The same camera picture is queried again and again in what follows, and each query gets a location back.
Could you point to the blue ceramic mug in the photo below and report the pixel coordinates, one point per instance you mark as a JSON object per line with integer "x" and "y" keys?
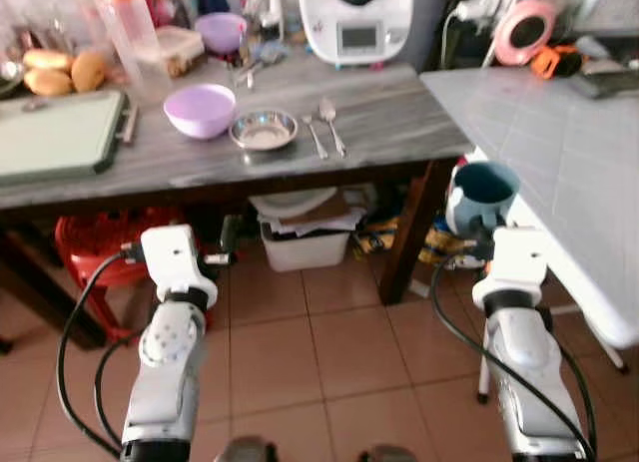
{"x": 484, "y": 188}

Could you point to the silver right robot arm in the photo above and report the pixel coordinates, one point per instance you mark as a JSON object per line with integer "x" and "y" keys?
{"x": 524, "y": 382}

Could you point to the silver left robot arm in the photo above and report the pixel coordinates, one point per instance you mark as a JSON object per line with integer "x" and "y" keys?
{"x": 165, "y": 382}

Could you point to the white plastic basin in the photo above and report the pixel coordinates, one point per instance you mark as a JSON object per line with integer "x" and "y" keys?
{"x": 292, "y": 201}

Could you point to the dark wooden grey-topped table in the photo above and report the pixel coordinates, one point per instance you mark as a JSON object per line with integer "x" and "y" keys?
{"x": 407, "y": 232}

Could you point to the white plastic bin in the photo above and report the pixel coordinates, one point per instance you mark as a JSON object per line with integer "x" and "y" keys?
{"x": 305, "y": 250}

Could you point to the small steel bowl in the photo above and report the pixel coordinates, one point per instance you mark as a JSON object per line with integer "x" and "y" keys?
{"x": 264, "y": 131}

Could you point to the white folding table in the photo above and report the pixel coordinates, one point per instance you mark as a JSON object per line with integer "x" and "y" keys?
{"x": 559, "y": 163}

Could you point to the large purple bowl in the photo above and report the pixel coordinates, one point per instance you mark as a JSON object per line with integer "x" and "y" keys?
{"x": 200, "y": 111}

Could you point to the red plastic stool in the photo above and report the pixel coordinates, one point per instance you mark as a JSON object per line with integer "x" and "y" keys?
{"x": 95, "y": 237}

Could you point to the steel spoon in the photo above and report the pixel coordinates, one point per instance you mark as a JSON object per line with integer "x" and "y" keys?
{"x": 327, "y": 110}

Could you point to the metal serving spoon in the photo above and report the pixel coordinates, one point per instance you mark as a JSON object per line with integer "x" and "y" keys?
{"x": 262, "y": 58}

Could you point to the lidded plastic food container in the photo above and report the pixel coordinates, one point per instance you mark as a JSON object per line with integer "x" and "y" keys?
{"x": 182, "y": 48}

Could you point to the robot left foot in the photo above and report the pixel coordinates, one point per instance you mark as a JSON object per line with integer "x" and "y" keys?
{"x": 247, "y": 450}

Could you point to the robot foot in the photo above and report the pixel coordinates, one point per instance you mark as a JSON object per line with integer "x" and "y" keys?
{"x": 247, "y": 450}
{"x": 389, "y": 454}

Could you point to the orange black tool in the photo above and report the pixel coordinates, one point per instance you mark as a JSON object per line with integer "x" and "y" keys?
{"x": 554, "y": 61}

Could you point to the green cutting board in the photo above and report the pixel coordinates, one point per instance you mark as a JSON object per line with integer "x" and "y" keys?
{"x": 55, "y": 133}

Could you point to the small purple bowl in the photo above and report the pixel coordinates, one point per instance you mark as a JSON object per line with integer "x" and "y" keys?
{"x": 221, "y": 31}

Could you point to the brown bread roll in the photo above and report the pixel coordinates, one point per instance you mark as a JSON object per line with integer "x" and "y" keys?
{"x": 48, "y": 82}
{"x": 88, "y": 71}
{"x": 47, "y": 60}

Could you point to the pink round device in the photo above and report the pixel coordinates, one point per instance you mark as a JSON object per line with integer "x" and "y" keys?
{"x": 523, "y": 31}

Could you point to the orange-capped clear plastic bottle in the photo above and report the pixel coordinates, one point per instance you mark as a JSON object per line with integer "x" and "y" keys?
{"x": 135, "y": 38}

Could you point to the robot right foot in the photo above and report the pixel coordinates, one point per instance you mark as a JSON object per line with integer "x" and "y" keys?
{"x": 389, "y": 454}

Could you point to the white kitchen appliance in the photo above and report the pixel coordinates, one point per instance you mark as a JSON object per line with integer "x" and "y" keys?
{"x": 357, "y": 23}

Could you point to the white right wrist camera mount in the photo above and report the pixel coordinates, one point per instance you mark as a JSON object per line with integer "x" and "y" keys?
{"x": 517, "y": 262}

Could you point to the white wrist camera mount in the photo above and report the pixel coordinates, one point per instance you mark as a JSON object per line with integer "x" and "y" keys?
{"x": 517, "y": 262}
{"x": 175, "y": 257}

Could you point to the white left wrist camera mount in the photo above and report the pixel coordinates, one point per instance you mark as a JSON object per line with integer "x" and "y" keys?
{"x": 175, "y": 257}

